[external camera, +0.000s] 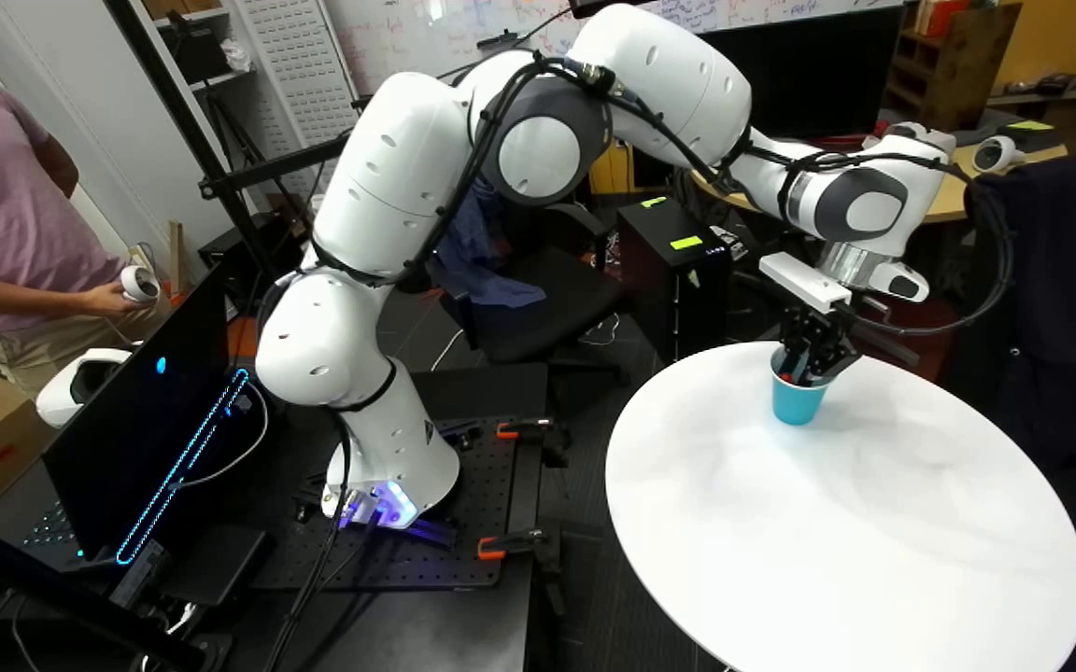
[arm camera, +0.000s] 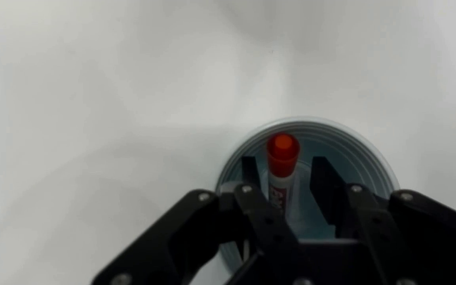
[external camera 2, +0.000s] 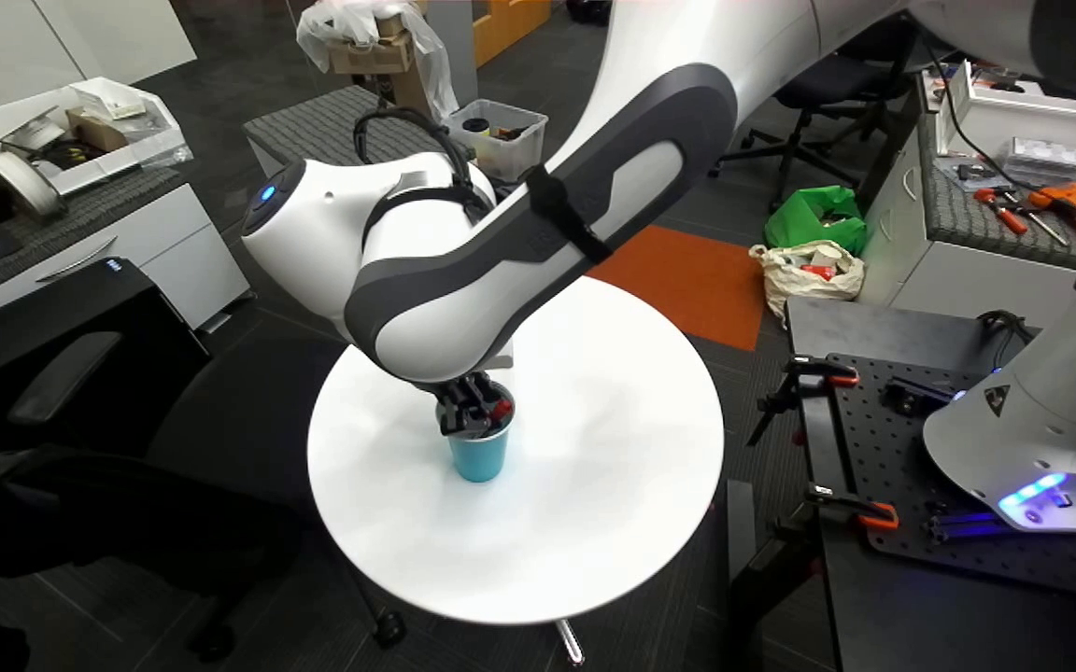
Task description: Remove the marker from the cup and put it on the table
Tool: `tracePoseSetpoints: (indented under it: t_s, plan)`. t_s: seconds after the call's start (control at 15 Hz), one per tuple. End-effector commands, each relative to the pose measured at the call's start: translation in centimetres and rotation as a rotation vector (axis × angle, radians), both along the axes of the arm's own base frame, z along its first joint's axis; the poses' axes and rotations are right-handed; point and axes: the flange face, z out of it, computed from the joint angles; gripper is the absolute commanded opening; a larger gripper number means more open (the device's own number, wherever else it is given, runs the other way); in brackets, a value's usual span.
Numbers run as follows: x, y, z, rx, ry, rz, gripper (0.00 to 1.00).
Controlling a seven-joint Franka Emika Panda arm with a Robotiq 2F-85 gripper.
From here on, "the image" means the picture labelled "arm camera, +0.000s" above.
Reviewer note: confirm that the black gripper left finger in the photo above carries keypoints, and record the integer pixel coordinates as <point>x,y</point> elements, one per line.
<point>191,232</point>

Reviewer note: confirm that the blue paper cup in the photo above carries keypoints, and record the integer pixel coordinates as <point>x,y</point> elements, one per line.
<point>351,155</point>

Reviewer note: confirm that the red white marker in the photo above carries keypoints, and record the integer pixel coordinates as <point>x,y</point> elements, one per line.
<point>283,152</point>

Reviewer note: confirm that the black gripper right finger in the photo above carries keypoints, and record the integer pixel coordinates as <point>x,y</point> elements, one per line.
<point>406,237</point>

